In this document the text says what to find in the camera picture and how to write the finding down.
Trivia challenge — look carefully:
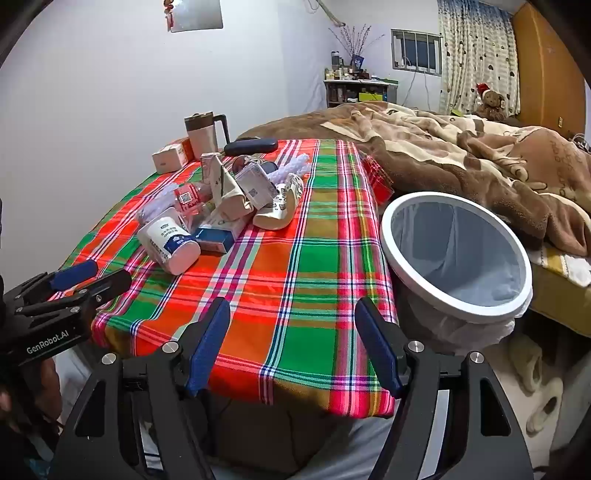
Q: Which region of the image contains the beige tumbler with handle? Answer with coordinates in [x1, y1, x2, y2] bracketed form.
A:
[185, 112, 232, 160]

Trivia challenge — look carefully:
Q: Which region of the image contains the white orange small box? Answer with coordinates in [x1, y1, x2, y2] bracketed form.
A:
[152, 138, 195, 175]

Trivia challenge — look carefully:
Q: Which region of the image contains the orange wooden wardrobe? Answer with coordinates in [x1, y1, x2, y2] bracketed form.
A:
[512, 2, 591, 134]

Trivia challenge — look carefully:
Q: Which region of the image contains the red checked bag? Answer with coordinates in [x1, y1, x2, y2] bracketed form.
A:
[365, 154, 395, 208]

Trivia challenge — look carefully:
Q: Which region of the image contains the white printed carton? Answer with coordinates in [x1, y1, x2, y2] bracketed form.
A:
[235, 164, 278, 208]

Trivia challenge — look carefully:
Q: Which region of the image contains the teddy bear with red hat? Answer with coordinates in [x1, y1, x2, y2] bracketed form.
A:
[475, 83, 507, 121]

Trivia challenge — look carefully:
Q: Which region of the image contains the group of toiletry bottles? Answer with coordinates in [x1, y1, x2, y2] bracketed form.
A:
[324, 51, 370, 80]

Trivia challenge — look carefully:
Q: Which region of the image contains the spotted cream curtain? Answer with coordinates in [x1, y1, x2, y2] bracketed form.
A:
[438, 0, 520, 116]

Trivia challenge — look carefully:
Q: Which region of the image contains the dark glasses case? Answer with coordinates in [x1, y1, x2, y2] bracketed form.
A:
[224, 137, 279, 157]

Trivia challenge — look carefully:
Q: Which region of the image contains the vase with dry branches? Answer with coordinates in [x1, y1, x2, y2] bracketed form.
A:
[329, 23, 385, 70]

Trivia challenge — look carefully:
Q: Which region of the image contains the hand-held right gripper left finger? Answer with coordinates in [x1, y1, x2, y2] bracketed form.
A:
[48, 296, 232, 480]

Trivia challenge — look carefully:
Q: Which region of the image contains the cluttered wooden shelf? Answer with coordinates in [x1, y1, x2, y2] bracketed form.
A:
[323, 78, 399, 109]

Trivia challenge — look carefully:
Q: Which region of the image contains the red cartoon drink can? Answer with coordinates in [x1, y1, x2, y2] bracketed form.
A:
[233, 156, 278, 175]

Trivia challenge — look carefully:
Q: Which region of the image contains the pink white drink carton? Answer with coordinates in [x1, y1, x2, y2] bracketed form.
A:
[200, 152, 225, 185]

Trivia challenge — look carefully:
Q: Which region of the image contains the white round trash bin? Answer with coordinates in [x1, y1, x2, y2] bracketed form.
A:
[379, 191, 534, 352]

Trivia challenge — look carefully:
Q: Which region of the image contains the barred window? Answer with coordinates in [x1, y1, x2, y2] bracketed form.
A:
[391, 28, 443, 75]

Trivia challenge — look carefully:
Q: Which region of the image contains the brown patterned fleece blanket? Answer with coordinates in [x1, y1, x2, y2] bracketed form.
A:
[235, 102, 591, 257]

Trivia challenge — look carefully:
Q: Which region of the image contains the shiny wall panel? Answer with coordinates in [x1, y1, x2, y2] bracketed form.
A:
[166, 0, 223, 33]

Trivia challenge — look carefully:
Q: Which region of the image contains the small blue white box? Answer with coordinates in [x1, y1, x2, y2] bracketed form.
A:
[194, 226, 236, 254]

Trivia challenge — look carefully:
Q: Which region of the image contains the bed mattress yellow cover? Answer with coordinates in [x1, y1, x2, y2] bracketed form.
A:
[526, 242, 591, 337]

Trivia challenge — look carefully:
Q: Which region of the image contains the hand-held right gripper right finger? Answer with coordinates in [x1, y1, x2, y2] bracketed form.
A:
[355, 296, 536, 480]

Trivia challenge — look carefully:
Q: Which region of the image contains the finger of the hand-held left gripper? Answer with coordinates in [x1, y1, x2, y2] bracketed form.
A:
[4, 260, 99, 305]
[16, 269, 133, 319]

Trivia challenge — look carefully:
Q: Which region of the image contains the patterned paper cup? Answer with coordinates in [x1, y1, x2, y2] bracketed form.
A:
[253, 173, 304, 230]

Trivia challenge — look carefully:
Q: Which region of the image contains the beige paper bag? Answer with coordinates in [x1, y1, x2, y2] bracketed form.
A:
[215, 159, 257, 220]

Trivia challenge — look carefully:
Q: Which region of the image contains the red green plaid tablecloth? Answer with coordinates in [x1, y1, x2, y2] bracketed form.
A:
[60, 138, 400, 418]

